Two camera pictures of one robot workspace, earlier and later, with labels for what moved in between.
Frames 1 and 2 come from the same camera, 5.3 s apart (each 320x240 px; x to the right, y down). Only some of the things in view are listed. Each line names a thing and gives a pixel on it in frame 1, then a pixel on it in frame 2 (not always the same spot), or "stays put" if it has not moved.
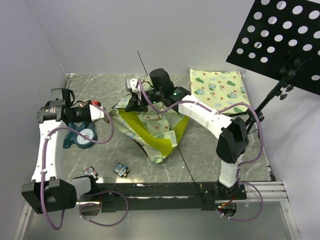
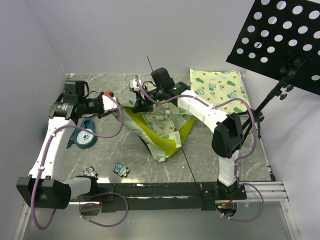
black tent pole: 178,147 → 184,154
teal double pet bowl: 87,129 stays put
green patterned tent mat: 219,90 stays put
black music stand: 283,36 stays put
